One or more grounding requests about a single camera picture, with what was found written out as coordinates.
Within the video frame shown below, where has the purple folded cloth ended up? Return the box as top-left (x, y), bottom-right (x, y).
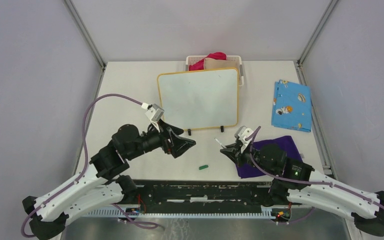
top-left (236, 135), bottom-right (303, 179)

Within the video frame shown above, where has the white slotted cable duct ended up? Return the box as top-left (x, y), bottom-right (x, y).
top-left (66, 206), bottom-right (276, 220)

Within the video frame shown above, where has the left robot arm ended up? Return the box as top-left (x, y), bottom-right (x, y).
top-left (21, 120), bottom-right (196, 240)

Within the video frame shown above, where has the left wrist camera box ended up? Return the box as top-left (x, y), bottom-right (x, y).
top-left (145, 104), bottom-right (165, 123)

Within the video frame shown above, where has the white perforated plastic basket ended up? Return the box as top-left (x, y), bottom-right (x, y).
top-left (185, 55), bottom-right (245, 87)

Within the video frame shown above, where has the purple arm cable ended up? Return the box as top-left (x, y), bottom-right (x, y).
top-left (20, 93), bottom-right (161, 239)
top-left (248, 126), bottom-right (384, 226)

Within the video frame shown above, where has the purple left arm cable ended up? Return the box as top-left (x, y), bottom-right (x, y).
top-left (20, 93), bottom-right (161, 239)

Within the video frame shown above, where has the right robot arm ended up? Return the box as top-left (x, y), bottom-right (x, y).
top-left (220, 142), bottom-right (384, 237)

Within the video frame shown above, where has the yellow-framed whiteboard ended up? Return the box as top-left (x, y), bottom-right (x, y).
top-left (156, 67), bottom-right (240, 130)

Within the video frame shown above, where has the pink folded cloth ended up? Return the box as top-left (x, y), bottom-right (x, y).
top-left (188, 52), bottom-right (227, 71)

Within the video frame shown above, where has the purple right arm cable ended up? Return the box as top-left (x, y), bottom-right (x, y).
top-left (248, 126), bottom-right (384, 226)

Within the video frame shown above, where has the blue space-print cloth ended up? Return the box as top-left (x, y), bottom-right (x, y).
top-left (271, 79), bottom-right (312, 133)

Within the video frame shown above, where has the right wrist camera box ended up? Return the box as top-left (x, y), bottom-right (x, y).
top-left (234, 125), bottom-right (254, 145)

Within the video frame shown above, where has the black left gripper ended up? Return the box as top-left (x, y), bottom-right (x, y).
top-left (127, 118), bottom-right (197, 160)

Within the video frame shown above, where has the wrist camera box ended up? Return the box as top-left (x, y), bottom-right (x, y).
top-left (234, 125), bottom-right (254, 145)
top-left (145, 104), bottom-right (165, 123)

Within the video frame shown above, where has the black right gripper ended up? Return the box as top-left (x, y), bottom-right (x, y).
top-left (220, 141), bottom-right (276, 177)

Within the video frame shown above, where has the green marker cap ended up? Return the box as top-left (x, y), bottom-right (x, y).
top-left (198, 164), bottom-right (209, 171)

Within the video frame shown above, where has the beige folded cloth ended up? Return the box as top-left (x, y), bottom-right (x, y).
top-left (203, 57), bottom-right (240, 70)

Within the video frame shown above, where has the green whiteboard marker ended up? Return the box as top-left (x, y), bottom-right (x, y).
top-left (214, 138), bottom-right (226, 149)

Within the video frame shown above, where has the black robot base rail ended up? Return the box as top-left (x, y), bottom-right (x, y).
top-left (117, 180), bottom-right (289, 214)

